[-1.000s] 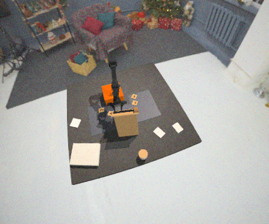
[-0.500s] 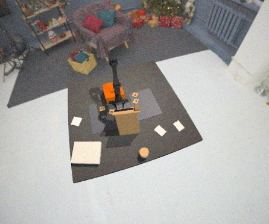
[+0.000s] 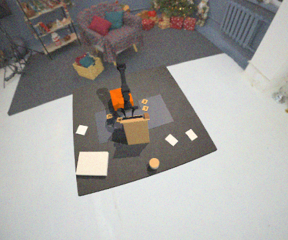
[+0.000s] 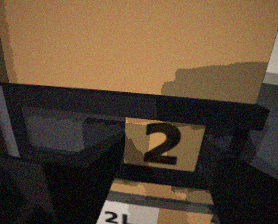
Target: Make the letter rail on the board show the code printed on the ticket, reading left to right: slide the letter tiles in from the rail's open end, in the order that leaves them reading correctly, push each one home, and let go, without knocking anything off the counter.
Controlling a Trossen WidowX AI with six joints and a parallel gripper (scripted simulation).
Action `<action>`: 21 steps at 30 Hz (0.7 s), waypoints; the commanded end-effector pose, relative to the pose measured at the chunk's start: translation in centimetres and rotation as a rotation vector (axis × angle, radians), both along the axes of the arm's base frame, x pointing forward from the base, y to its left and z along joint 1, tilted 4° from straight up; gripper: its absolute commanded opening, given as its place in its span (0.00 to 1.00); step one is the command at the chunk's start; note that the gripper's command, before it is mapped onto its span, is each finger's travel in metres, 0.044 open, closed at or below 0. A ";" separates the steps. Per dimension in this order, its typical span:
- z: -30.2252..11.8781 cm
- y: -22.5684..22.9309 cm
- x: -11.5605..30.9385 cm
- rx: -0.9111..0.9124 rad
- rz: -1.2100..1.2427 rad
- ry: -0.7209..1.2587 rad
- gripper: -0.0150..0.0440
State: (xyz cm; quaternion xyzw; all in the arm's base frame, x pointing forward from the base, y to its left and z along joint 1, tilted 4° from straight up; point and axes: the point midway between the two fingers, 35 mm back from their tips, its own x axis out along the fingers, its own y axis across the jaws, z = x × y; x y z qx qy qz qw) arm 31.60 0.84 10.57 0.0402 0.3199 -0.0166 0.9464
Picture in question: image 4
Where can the tan wooden easel board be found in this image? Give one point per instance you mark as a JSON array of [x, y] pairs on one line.
[[71, 71]]

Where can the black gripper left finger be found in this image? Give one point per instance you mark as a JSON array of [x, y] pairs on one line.
[[71, 190]]

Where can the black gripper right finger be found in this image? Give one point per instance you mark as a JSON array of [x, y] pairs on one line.
[[241, 193]]

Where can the white paper ticket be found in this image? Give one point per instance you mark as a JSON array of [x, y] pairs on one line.
[[123, 213]]

